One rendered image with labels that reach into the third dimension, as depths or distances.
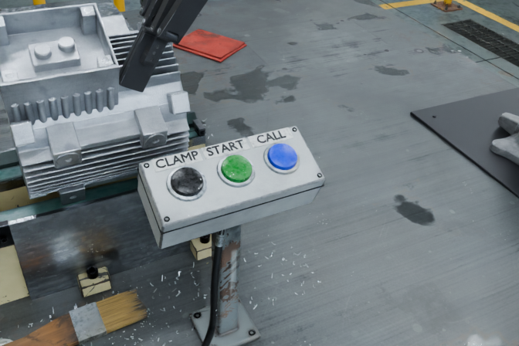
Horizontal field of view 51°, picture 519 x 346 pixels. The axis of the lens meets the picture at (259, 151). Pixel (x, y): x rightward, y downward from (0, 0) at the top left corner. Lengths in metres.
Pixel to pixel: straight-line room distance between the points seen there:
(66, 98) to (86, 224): 0.18
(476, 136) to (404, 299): 0.47
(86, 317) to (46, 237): 0.11
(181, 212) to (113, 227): 0.25
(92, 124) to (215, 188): 0.21
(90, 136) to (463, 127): 0.77
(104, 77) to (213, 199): 0.20
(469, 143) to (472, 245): 0.29
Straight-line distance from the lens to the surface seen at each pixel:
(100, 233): 0.73
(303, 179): 0.53
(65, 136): 0.64
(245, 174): 0.51
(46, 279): 0.77
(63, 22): 0.68
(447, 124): 1.17
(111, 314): 0.74
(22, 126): 0.63
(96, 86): 0.62
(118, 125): 0.66
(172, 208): 0.49
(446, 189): 0.99
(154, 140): 0.65
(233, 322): 0.70
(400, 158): 1.04
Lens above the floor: 1.38
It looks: 36 degrees down
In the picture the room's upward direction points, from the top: 4 degrees clockwise
